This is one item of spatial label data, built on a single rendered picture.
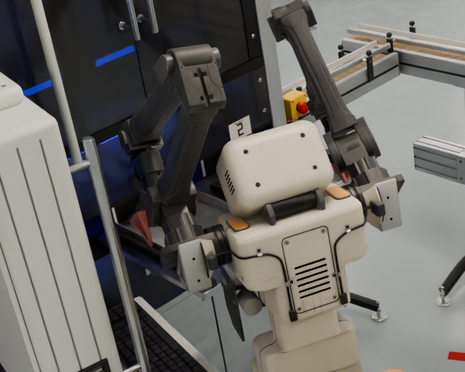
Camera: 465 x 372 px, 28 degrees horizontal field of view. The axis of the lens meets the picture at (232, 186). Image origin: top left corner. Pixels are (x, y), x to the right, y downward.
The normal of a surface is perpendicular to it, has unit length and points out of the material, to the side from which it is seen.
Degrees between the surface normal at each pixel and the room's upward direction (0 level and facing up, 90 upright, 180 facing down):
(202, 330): 90
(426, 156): 90
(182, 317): 90
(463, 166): 90
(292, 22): 52
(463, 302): 0
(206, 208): 0
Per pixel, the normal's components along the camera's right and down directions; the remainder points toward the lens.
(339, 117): -0.18, -0.16
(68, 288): 0.52, 0.33
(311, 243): 0.30, 0.28
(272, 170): 0.14, -0.29
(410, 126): -0.15, -0.87
